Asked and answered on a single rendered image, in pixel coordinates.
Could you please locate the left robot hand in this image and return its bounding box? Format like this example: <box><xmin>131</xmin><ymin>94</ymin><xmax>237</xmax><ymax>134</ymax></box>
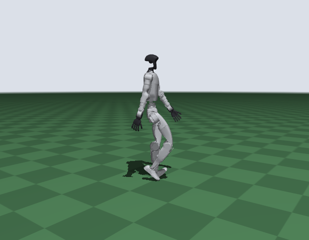
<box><xmin>167</xmin><ymin>106</ymin><xmax>181</xmax><ymax>122</ymax></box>

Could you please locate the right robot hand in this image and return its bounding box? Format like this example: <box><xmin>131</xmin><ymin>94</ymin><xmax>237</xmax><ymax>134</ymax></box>
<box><xmin>131</xmin><ymin>113</ymin><xmax>143</xmax><ymax>131</ymax></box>

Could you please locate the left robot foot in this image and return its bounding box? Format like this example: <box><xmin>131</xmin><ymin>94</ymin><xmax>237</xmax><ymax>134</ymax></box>
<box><xmin>151</xmin><ymin>167</ymin><xmax>167</xmax><ymax>177</ymax></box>

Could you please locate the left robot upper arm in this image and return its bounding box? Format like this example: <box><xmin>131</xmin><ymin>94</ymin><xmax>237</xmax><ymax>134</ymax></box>
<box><xmin>158</xmin><ymin>84</ymin><xmax>164</xmax><ymax>97</ymax></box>

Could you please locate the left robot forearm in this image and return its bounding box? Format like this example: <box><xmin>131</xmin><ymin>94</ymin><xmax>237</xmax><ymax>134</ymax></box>
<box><xmin>159</xmin><ymin>95</ymin><xmax>173</xmax><ymax>111</ymax></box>

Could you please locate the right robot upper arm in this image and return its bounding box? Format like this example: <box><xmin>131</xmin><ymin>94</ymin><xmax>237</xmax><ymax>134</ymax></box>
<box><xmin>141</xmin><ymin>74</ymin><xmax>153</xmax><ymax>100</ymax></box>

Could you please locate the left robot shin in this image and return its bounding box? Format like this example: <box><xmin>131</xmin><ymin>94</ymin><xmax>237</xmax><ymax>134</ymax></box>
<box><xmin>150</xmin><ymin>146</ymin><xmax>160</xmax><ymax>174</ymax></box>

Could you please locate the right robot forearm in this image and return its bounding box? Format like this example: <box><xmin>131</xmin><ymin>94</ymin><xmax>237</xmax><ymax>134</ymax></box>
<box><xmin>136</xmin><ymin>93</ymin><xmax>148</xmax><ymax>117</ymax></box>

